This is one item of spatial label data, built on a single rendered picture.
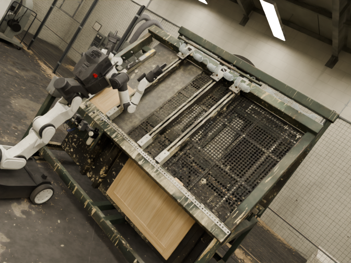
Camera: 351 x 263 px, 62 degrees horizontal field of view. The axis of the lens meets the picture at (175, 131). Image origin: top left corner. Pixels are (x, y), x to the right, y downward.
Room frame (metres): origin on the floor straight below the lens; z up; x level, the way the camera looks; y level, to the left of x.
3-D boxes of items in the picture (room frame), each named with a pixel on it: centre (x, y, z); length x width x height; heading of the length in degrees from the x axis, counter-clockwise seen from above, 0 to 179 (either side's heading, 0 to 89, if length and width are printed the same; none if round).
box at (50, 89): (2.87, 1.24, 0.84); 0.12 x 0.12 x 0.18; 63
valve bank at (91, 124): (2.73, 0.81, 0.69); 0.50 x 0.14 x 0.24; 63
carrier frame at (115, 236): (3.15, -0.08, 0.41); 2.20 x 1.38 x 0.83; 63
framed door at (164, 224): (2.58, -0.18, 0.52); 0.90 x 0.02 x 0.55; 63
